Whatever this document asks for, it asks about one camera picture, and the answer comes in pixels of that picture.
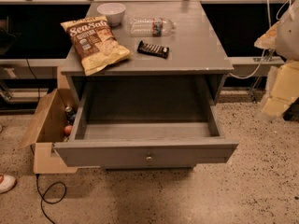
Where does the white red shoe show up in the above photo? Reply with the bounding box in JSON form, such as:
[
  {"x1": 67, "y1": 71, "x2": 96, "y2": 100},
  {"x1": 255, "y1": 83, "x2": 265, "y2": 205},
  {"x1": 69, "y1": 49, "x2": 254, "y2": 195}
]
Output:
[{"x1": 0, "y1": 174, "x2": 17, "y2": 194}]

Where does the clear plastic water bottle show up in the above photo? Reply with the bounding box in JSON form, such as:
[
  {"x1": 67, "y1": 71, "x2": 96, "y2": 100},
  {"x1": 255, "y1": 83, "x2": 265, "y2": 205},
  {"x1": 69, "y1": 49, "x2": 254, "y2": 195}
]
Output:
[{"x1": 129, "y1": 18, "x2": 177, "y2": 37}]

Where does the grey wooden drawer cabinet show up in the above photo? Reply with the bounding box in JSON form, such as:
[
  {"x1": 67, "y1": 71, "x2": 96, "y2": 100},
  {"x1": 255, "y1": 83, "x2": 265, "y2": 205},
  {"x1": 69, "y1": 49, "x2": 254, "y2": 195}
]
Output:
[{"x1": 61, "y1": 1, "x2": 235, "y2": 170}]

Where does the dark chocolate bar wrapper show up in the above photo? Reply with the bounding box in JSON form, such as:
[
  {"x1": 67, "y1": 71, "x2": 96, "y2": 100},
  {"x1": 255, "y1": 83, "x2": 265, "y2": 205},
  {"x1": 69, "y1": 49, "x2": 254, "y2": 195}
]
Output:
[{"x1": 137, "y1": 41, "x2": 169, "y2": 59}]

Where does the white hanging cable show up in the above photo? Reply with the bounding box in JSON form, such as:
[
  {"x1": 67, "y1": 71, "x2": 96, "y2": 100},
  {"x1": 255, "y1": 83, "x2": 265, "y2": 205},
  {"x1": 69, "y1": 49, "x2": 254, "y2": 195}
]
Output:
[{"x1": 229, "y1": 0, "x2": 295, "y2": 80}]

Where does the white bowl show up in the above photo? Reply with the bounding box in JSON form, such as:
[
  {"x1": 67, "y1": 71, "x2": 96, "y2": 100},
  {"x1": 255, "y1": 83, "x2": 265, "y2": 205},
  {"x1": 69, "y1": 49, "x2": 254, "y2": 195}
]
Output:
[{"x1": 96, "y1": 3, "x2": 126, "y2": 26}]

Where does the soda can in box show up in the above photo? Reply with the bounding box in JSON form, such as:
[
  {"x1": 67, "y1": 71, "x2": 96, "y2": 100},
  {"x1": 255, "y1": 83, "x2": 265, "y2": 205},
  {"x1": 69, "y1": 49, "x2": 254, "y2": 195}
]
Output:
[{"x1": 64, "y1": 105, "x2": 76, "y2": 119}]

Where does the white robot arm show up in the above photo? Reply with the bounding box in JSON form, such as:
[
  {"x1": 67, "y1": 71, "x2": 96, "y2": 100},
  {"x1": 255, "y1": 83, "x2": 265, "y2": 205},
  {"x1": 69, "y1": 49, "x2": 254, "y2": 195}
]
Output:
[{"x1": 254, "y1": 0, "x2": 299, "y2": 120}]

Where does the grey top drawer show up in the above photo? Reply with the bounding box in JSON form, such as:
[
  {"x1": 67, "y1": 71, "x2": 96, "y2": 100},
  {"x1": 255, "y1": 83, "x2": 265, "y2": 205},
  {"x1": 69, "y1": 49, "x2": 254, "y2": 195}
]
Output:
[{"x1": 54, "y1": 76, "x2": 237, "y2": 169}]

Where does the sea salt chips bag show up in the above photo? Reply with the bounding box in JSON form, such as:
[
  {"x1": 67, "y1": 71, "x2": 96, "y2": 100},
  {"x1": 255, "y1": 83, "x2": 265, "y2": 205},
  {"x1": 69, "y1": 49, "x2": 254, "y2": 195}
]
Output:
[{"x1": 61, "y1": 16, "x2": 132, "y2": 76}]

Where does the open cardboard box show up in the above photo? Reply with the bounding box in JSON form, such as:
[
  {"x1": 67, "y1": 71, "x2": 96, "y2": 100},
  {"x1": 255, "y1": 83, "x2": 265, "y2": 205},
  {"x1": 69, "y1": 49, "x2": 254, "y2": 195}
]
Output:
[{"x1": 19, "y1": 68, "x2": 78, "y2": 174}]

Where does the red apple in box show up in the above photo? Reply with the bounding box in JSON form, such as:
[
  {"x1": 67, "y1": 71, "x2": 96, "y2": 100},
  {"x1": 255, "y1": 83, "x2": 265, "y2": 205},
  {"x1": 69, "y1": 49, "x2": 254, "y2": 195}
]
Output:
[{"x1": 64, "y1": 125, "x2": 73, "y2": 136}]

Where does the black floor cable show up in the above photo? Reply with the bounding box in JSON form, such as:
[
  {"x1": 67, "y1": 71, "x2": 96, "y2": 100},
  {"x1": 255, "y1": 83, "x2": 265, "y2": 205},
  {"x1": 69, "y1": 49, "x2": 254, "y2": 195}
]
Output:
[{"x1": 35, "y1": 173, "x2": 68, "y2": 224}]

